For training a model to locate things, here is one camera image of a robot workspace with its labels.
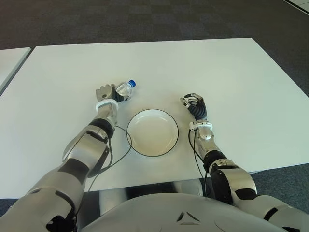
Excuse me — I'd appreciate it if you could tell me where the white plate black rim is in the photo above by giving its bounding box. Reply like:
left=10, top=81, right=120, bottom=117
left=126, top=108, right=180, bottom=158

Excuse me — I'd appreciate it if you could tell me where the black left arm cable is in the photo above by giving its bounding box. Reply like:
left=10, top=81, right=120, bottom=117
left=88, top=125, right=133, bottom=193

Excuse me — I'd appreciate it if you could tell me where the right robot hand black silver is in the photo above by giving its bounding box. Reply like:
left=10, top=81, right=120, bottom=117
left=179, top=91, right=209, bottom=121

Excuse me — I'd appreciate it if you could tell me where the clear water bottle blue cap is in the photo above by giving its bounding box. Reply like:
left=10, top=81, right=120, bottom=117
left=115, top=79, right=138, bottom=98

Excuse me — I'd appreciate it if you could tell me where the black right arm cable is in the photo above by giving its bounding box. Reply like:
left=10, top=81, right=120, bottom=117
left=187, top=128, right=211, bottom=198

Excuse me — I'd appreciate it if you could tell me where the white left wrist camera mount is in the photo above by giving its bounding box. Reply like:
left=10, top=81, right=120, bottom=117
left=94, top=99, right=120, bottom=112

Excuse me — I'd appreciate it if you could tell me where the silver robot torso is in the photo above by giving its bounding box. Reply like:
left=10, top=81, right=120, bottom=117
left=77, top=180, right=276, bottom=232

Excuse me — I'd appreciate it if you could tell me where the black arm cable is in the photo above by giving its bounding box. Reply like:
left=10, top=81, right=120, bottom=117
left=187, top=128, right=211, bottom=198
left=88, top=125, right=133, bottom=193

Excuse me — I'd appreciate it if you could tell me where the left robot hand black silver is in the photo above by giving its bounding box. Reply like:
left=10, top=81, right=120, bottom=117
left=95, top=83, right=132, bottom=105

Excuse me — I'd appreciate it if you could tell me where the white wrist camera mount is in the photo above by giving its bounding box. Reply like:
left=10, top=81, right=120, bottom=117
left=189, top=121, right=214, bottom=131
left=94, top=99, right=120, bottom=112

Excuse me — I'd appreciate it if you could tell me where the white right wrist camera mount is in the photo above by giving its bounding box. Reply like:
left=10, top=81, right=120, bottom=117
left=189, top=121, right=214, bottom=131

